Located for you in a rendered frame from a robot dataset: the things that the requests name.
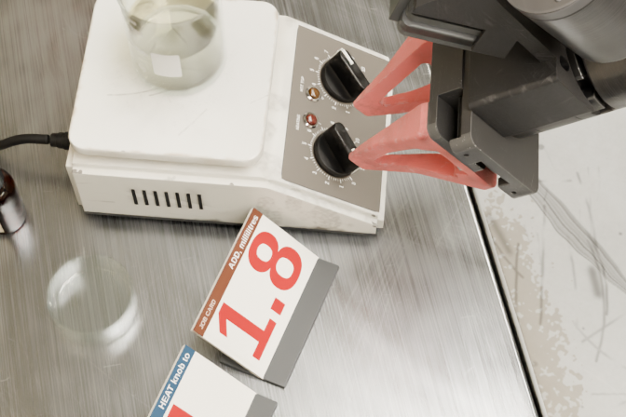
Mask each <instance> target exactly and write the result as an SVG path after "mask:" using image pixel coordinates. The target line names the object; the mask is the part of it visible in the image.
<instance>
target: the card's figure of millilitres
mask: <svg viewBox="0 0 626 417"><path fill-rule="evenodd" d="M310 257H311V256H310V255H309V254H308V253H307V252H305V251H304V250H303V249H301V248H300V247H298V246H297V245H296V244H294V243H293V242H292V241H291V240H290V239H289V238H288V237H286V236H285V235H283V234H282V233H281V232H280V231H278V230H277V229H276V228H274V227H273V226H272V225H270V224H269V223H268V222H266V221H265V220H264V219H262V218H261V220H260V221H259V223H258V225H257V227H256V229H255V231H254V233H253V236H252V239H251V241H250V243H249V245H248V247H247V248H246V250H245V252H244V254H243V256H242V258H241V260H240V262H239V264H238V267H237V269H236V271H235V273H234V274H233V276H232V278H231V280H230V282H229V284H228V287H227V289H226V291H225V294H224V296H223V298H222V300H221V301H220V303H219V305H218V307H217V309H216V311H215V313H214V315H213V317H212V319H211V322H210V324H209V326H208V327H207V329H206V331H205V333H206V334H207V335H209V336H210V337H212V338H213V339H214V340H215V341H217V342H218V343H220V344H221V345H223V346H224V347H226V348H227V349H228V350H230V351H231V352H233V353H234V354H236V355H237V356H239V357H240V358H242V359H243V360H245V361H246V362H247V363H249V364H250V365H252V366H253V367H255V368H256V369H258V370H259V367H260V365H261V363H262V361H263V359H264V357H265V353H266V351H267V349H268V347H269V345H270V343H271V341H272V339H273V337H274V335H275V333H276V331H277V328H278V326H279V323H280V321H281V320H282V317H283V315H284V313H285V311H286V309H287V307H288V304H289V302H290V300H291V298H292V296H293V294H294V291H295V289H296V287H297V285H298V283H299V281H300V278H301V276H302V274H303V272H304V271H305V269H306V265H307V263H308V261H309V259H310Z"/></svg>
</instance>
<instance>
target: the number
mask: <svg viewBox="0 0 626 417"><path fill-rule="evenodd" d="M247 393H248V392H247V391H245V390H244V389H243V388H241V387H240V386H238V385H237V384H235V383H233V382H232V381H230V380H229V379H227V378H226V377H225V376H224V375H223V374H221V373H220V372H218V371H217V370H215V369H213V368H212V367H210V366H209V365H208V364H206V363H205V362H203V361H202V360H200V359H199V358H197V357H196V356H193V357H192V359H191V361H190V363H189V366H188V368H187V370H186V372H185V374H184V377H183V378H182V380H181V382H180V384H179V386H178V388H177V390H176V392H175V394H174V396H173V398H172V400H171V402H170V404H169V406H168V408H167V410H166V412H165V414H164V416H163V417H237V415H238V411H239V409H240V407H241V405H242V403H243V400H244V398H245V396H246V395H247Z"/></svg>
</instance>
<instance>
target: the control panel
mask: <svg viewBox="0 0 626 417"><path fill-rule="evenodd" d="M341 48H342V49H345V50H347V51H348V52H349V54H350V55H351V57H352V58H353V59H354V61H355V62H356V63H357V64H358V66H359V67H360V69H361V71H362V72H363V74H364V75H365V77H366V78H367V80H368V81H369V83H370V84H371V83H372V82H373V81H374V79H375V78H376V77H377V76H378V75H379V74H380V73H381V72H382V71H383V70H384V68H385V67H386V66H387V65H388V63H389V61H386V60H384V59H381V58H379V57H377V56H375V55H373V54H370V53H368V52H365V51H363V50H360V49H358V48H355V47H352V46H350V45H348V44H345V43H343V42H340V41H338V40H335V39H333V38H331V37H329V36H326V35H324V34H320V33H318V32H315V31H313V30H310V29H308V28H306V27H304V26H301V25H298V29H297V36H296V44H295V52H294V61H293V77H292V85H291V94H290V102H289V111H288V119H287V127H286V136H285V143H284V152H283V160H282V169H281V178H282V179H283V180H284V181H286V182H291V183H294V184H297V185H300V186H302V187H305V188H307V189H310V190H313V191H316V192H319V193H322V194H324V195H328V196H331V197H334V198H337V199H340V200H342V201H345V202H348V203H350V204H353V205H356V206H359V207H362V208H364V209H369V210H371V211H374V212H379V210H380V199H381V186H382V173H383V170H371V169H363V168H359V169H358V170H357V171H355V172H354V173H352V174H350V175H348V176H346V177H344V178H336V177H334V176H331V175H329V174H328V173H326V172H325V171H324V170H323V169H322V168H321V167H320V166H319V164H318V163H317V161H316V158H315V156H314V151H313V147H314V142H315V140H316V139H317V137H318V136H319V135H320V134H321V133H322V132H324V131H325V130H326V129H328V128H329V127H330V126H332V125H333V124H334V123H336V122H340V123H342V124H343V125H344V127H345V128H346V130H347V132H348V134H349V136H350V138H351V139H352V140H353V142H354V143H355V145H356V147H357V148H358V147H359V146H360V145H361V144H363V143H364V142H365V141H367V140H369V139H370V138H372V137H373V136H374V135H375V134H377V133H378V132H380V131H381V130H383V129H384V128H386V119H387V115H386V114H384V115H374V116H367V115H365V114H363V113H362V112H360V111H359V110H358V109H356V108H355V107H354V106H353V102H351V103H344V102H341V101H337V100H336V99H334V98H333V97H332V96H331V95H330V94H329V93H328V92H327V91H326V89H325V88H324V86H323V84H322V82H321V77H320V73H321V69H322V67H323V65H324V64H325V63H326V62H327V61H328V60H330V59H331V56H333V55H334V54H335V53H336V52H337V51H338V50H339V49H341ZM312 87H314V88H316V89H317V90H318V91H319V92H320V96H319V97H318V98H317V99H313V98H311V97H310V95H309V93H308V91H309V90H310V89H311V88H312ZM308 114H313V115H315V116H316V117H317V123H316V125H315V126H311V125H309V124H308V123H307V121H306V116H307V115H308Z"/></svg>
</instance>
